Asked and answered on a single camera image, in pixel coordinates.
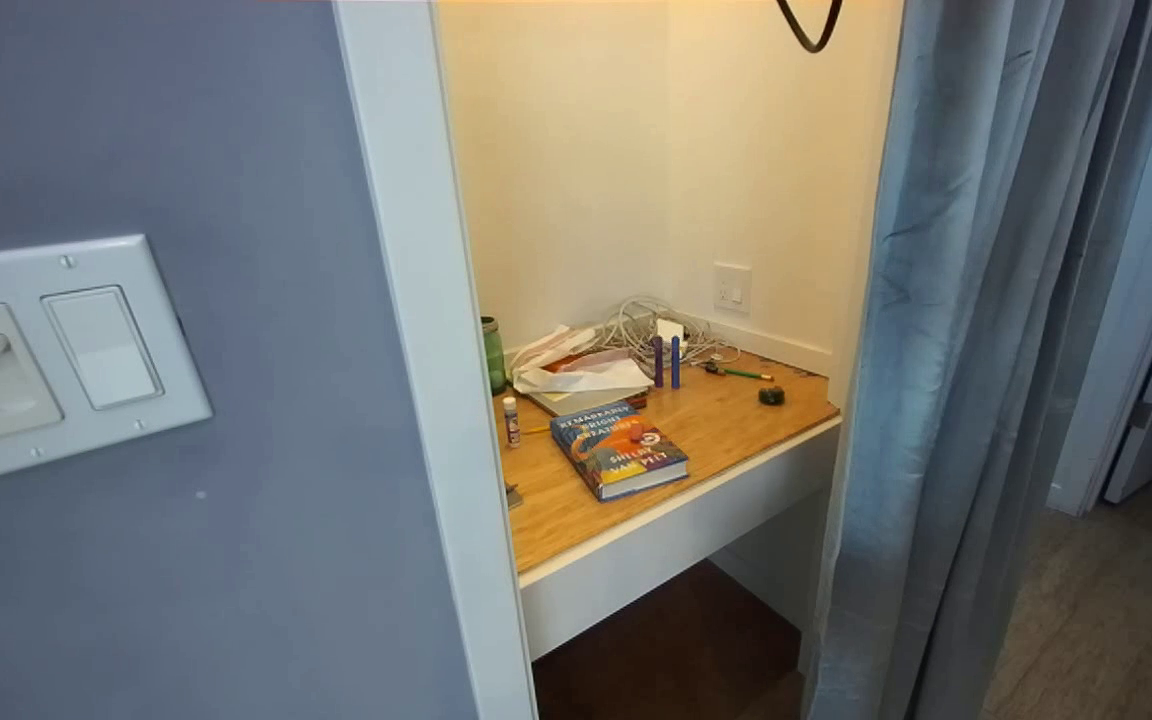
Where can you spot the green handled tool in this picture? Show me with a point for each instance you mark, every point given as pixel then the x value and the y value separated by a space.
pixel 729 371

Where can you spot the small black round object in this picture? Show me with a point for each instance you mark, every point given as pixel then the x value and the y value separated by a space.
pixel 772 397

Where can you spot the green bottle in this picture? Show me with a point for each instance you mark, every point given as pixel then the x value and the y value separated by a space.
pixel 493 354

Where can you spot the small glue stick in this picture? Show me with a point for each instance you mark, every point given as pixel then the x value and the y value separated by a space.
pixel 510 414

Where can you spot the white room door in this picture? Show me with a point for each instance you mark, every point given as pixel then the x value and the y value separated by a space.
pixel 1106 375

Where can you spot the colourful paperback book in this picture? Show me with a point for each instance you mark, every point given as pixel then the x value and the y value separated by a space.
pixel 616 453

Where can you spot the white closet door frame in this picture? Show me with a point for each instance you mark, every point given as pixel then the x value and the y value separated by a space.
pixel 396 103

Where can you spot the white wall outlet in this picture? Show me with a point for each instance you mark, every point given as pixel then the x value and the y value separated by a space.
pixel 734 288

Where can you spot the blue tubes pair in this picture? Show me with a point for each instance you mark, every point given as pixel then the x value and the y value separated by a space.
pixel 665 363

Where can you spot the wire hangers pile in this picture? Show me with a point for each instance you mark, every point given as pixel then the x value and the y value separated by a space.
pixel 634 324

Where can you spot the stack of papers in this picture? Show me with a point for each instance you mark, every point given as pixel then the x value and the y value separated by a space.
pixel 571 375

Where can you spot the white wall switch plate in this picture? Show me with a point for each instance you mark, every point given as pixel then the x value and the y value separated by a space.
pixel 91 348

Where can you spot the grey closet curtain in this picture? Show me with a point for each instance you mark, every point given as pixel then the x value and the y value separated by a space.
pixel 1009 127

